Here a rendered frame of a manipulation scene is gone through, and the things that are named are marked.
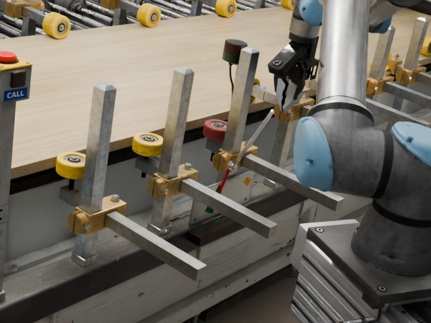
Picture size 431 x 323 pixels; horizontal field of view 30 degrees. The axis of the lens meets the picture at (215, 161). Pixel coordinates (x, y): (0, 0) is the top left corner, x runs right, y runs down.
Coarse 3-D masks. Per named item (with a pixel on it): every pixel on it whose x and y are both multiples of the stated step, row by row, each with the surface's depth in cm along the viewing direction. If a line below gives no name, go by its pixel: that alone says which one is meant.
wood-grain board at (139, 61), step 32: (96, 32) 287; (128, 32) 294; (160, 32) 301; (192, 32) 309; (224, 32) 317; (256, 32) 326; (288, 32) 335; (320, 32) 345; (64, 64) 249; (96, 64) 254; (128, 64) 260; (160, 64) 265; (192, 64) 271; (224, 64) 278; (32, 96) 220; (64, 96) 224; (128, 96) 232; (160, 96) 237; (192, 96) 242; (224, 96) 247; (32, 128) 200; (64, 128) 203; (128, 128) 210; (160, 128) 214; (192, 128) 225; (32, 160) 183
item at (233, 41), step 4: (228, 40) 207; (232, 40) 208; (236, 40) 208; (240, 40) 209; (232, 44) 205; (236, 44) 205; (240, 44) 206; (244, 44) 206; (228, 64) 210; (232, 64) 210; (236, 64) 207; (236, 72) 207; (232, 84) 210; (232, 88) 211; (232, 92) 211
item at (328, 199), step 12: (216, 144) 222; (252, 156) 218; (252, 168) 216; (264, 168) 213; (276, 168) 213; (276, 180) 212; (288, 180) 209; (300, 192) 208; (312, 192) 205; (324, 192) 204; (324, 204) 204; (336, 204) 201
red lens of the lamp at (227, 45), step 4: (224, 44) 207; (228, 44) 205; (224, 48) 207; (228, 48) 206; (232, 48) 205; (236, 48) 205; (240, 48) 205; (228, 52) 206; (232, 52) 205; (236, 52) 205; (240, 52) 205
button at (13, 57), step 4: (0, 52) 146; (4, 52) 146; (8, 52) 146; (0, 56) 144; (4, 56) 144; (8, 56) 144; (12, 56) 145; (16, 56) 146; (0, 60) 144; (4, 60) 144; (8, 60) 144; (12, 60) 144
